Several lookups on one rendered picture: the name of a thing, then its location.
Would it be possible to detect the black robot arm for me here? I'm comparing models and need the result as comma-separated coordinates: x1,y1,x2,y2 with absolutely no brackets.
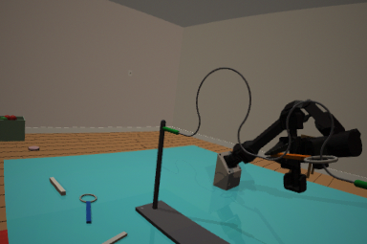
224,100,362,169

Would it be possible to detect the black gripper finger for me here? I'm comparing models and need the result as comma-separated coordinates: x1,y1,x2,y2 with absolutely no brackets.
266,157,299,170
265,137,298,155

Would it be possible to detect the grey rectangular bar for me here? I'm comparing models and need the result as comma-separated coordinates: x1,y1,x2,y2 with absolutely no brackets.
49,177,66,196

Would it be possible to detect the grey loop with blue handle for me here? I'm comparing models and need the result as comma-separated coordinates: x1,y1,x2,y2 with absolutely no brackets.
79,193,97,224

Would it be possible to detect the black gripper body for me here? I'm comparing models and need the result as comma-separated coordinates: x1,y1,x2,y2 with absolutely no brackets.
279,112,307,193

